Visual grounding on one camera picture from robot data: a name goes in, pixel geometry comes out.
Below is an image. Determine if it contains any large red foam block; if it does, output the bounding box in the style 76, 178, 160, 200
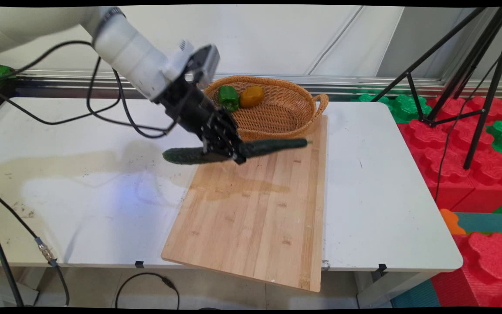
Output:
397, 95, 502, 213

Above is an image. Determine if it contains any dark green cucumber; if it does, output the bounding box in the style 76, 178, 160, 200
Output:
162, 138, 309, 165

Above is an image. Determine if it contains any black robot wrist cable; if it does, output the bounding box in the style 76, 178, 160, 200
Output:
86, 56, 178, 139
0, 40, 123, 126

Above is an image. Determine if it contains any thin cable with metal connector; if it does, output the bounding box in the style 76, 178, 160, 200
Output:
0, 186, 71, 307

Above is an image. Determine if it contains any green bell pepper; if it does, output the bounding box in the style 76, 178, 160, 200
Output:
217, 85, 240, 113

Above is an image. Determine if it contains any thick black cable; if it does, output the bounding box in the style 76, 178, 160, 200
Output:
0, 214, 25, 307

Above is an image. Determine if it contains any thin black tripod cable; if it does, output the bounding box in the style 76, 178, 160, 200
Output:
433, 57, 501, 204

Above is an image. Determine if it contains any black cable under table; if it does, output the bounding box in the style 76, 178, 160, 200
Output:
115, 272, 180, 310

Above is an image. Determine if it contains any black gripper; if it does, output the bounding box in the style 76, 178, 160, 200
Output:
152, 75, 248, 166

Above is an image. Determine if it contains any orange foam piece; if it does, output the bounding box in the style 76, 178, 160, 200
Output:
440, 208, 468, 236

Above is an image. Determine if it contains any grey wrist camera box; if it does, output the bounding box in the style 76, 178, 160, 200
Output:
176, 39, 221, 89

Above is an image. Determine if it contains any woven wicker basket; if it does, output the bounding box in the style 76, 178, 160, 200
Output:
203, 75, 330, 142

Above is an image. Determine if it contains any bamboo cutting board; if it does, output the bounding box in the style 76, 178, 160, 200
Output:
161, 114, 328, 293

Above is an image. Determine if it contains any grey table leg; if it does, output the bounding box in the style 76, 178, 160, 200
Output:
356, 270, 431, 308

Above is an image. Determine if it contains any black camera tripod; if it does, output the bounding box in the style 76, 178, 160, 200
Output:
371, 6, 502, 171

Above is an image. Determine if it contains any teal foam mat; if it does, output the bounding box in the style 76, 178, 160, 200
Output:
453, 212, 502, 235

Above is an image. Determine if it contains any aluminium frame rail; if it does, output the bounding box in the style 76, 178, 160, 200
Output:
15, 69, 502, 100

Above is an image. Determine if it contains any small red foam block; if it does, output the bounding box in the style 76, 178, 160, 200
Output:
431, 232, 502, 308

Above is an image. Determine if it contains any orange bell pepper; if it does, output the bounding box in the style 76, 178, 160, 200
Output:
240, 85, 265, 109

